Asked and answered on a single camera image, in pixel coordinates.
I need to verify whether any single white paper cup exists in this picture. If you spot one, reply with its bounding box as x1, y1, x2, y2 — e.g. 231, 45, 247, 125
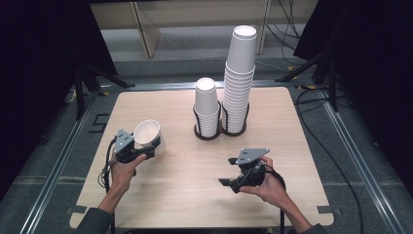
133, 119, 167, 156

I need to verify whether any dark wooden wire cup holder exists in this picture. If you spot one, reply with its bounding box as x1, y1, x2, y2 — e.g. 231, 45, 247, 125
193, 100, 250, 141

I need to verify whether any black curtain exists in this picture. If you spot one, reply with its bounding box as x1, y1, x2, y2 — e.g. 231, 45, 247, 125
293, 0, 413, 187

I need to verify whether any long black floor cable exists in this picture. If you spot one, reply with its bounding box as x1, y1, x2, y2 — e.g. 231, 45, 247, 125
295, 87, 365, 234

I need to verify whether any tall stack of paper cups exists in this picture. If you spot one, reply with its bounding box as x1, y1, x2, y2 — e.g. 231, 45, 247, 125
221, 24, 258, 134

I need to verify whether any bundle of thin black cables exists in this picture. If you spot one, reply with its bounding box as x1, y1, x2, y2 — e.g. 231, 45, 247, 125
266, 0, 302, 53

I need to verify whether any person's left hand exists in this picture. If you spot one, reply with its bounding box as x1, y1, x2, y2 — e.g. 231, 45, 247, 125
110, 153, 148, 193

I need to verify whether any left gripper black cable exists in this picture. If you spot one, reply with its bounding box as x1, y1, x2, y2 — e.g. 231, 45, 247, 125
96, 136, 120, 196

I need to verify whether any person's right hand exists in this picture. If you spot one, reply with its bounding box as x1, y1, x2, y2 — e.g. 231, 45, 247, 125
240, 156, 288, 208

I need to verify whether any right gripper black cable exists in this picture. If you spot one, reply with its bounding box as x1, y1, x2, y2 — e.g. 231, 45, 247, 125
259, 164, 287, 193

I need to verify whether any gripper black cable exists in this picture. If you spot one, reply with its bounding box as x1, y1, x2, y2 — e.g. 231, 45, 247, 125
259, 164, 287, 193
96, 136, 120, 196

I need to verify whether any light wooden shelf unit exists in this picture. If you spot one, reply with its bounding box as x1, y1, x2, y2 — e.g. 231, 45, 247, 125
89, 0, 272, 59

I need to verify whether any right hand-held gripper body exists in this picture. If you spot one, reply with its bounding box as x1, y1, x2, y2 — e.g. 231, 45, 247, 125
232, 147, 271, 193

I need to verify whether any short stack of paper cups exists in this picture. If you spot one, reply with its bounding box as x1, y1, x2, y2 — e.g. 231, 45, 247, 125
193, 77, 222, 137

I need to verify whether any black metal stand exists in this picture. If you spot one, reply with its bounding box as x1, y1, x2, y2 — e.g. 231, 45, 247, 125
275, 48, 339, 113
73, 62, 136, 121

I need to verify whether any metal floor rail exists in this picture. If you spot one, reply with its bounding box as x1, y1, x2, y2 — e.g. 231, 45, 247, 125
319, 91, 407, 234
19, 92, 98, 234
100, 80, 322, 93

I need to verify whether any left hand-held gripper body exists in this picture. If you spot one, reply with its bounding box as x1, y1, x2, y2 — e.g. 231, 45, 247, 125
113, 129, 147, 164

